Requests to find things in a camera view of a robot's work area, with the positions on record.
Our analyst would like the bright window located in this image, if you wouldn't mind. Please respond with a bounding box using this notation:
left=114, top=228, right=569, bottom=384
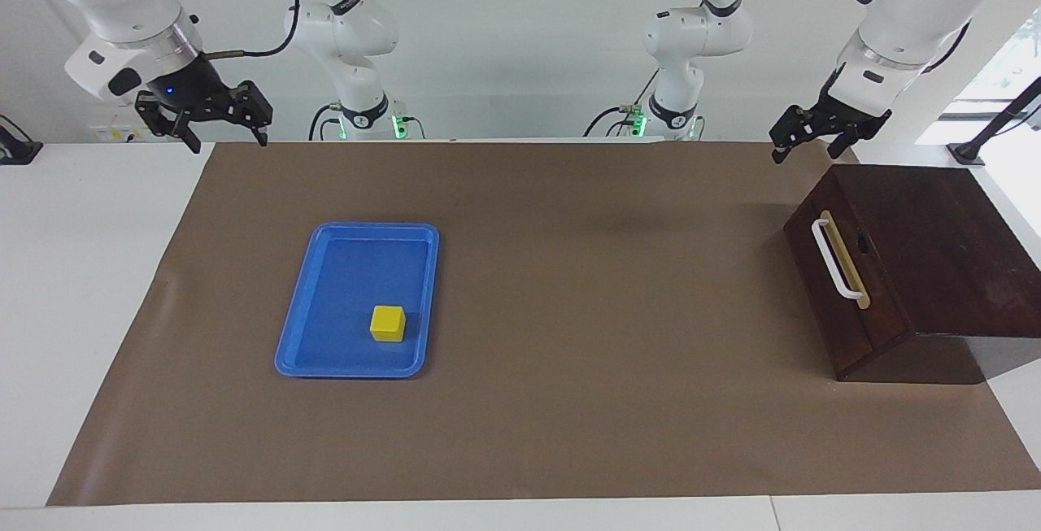
left=915, top=11, right=1041, bottom=146

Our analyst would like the black table clamp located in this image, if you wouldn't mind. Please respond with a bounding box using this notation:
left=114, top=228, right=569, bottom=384
left=0, top=114, right=43, bottom=166

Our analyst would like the brown table mat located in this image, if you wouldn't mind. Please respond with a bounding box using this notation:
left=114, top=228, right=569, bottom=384
left=46, top=141, right=1041, bottom=507

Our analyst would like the dark wooden drawer cabinet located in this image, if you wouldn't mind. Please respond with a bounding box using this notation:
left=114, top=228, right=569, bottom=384
left=783, top=163, right=1041, bottom=385

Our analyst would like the blue plastic tray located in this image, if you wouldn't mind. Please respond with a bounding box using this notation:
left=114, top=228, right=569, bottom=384
left=274, top=222, right=441, bottom=379

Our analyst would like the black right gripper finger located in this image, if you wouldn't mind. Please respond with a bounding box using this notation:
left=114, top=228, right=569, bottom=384
left=234, top=81, right=273, bottom=147
left=135, top=92, right=203, bottom=155

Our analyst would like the black camera stand pole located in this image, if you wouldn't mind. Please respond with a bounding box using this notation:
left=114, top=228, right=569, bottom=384
left=947, top=76, right=1041, bottom=166

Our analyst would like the white wall socket box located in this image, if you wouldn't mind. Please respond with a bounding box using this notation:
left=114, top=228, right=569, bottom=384
left=88, top=120, right=163, bottom=143

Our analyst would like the yellow cube block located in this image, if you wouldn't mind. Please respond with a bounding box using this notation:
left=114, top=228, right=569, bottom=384
left=370, top=305, right=407, bottom=343

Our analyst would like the wooden drawer with white handle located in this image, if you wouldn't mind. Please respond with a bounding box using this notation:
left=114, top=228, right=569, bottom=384
left=783, top=167, right=913, bottom=369

